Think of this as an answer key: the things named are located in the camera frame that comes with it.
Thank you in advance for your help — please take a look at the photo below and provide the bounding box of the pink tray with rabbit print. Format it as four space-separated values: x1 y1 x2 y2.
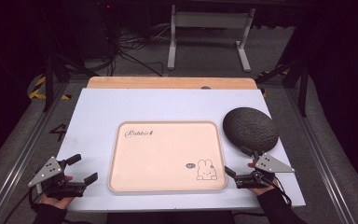
106 120 228 194

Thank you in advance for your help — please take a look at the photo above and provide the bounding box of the black equipment with red light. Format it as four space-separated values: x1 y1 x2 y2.
96 0 153 61

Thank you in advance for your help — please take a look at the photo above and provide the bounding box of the aluminium rail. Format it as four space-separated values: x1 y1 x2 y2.
283 88 356 224
0 81 70 224

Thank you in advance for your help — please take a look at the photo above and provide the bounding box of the person's right hand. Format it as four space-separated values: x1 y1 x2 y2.
247 159 281 197

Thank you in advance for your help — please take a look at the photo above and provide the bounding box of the person's left hand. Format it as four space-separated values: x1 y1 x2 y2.
39 175 75 210

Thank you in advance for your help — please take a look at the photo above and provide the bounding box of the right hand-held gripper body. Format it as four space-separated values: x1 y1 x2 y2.
235 152 296 189

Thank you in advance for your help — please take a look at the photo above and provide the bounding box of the black tripod stand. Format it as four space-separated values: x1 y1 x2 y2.
40 50 101 113
255 58 311 119

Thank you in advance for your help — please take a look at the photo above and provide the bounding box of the left hand-held gripper black cable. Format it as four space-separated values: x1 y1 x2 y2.
2 186 43 224

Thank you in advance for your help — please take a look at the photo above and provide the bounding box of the right hand-held gripper black cable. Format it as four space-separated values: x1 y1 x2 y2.
272 175 293 207

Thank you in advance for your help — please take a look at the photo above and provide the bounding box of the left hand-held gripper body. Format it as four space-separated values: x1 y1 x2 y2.
27 156 88 201

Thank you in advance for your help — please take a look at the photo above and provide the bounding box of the wooden table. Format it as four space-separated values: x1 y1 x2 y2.
87 76 259 91

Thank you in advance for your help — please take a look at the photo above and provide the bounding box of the yellow and black floor tape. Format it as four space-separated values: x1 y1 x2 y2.
27 76 73 102

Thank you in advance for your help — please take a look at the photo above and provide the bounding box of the hand-held gripper black cable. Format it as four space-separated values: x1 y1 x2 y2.
272 175 293 207
2 186 43 224

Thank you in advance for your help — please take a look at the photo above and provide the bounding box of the white board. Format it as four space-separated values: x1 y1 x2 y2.
56 88 307 213

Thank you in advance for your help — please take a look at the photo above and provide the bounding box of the tangle of black cables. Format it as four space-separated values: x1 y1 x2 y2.
104 22 172 77

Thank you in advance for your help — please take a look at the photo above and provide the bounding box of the white metal table frame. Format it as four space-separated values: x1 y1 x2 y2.
166 4 256 73

